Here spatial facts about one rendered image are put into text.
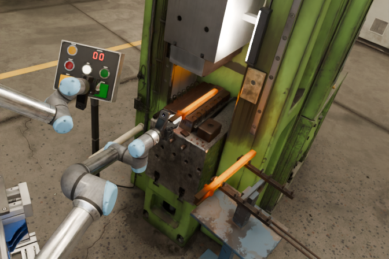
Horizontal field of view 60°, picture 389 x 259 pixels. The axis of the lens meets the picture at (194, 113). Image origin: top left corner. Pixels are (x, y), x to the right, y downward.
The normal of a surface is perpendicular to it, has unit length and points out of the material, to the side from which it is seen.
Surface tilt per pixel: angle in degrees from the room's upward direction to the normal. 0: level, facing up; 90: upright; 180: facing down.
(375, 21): 90
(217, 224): 0
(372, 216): 0
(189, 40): 90
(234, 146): 90
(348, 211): 0
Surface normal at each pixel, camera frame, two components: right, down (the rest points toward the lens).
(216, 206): 0.16, -0.80
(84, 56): -0.06, 0.09
